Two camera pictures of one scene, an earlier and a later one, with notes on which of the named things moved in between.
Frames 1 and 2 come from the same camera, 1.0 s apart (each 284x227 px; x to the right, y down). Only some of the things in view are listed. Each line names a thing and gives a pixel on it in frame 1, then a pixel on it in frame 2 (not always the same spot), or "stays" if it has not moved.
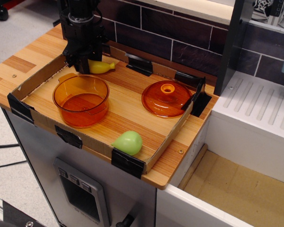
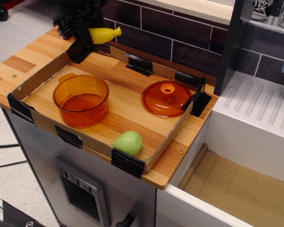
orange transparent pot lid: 165,99 stays
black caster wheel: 2,13 stays
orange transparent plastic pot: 82,100 stays
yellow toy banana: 97,67 to 102,35
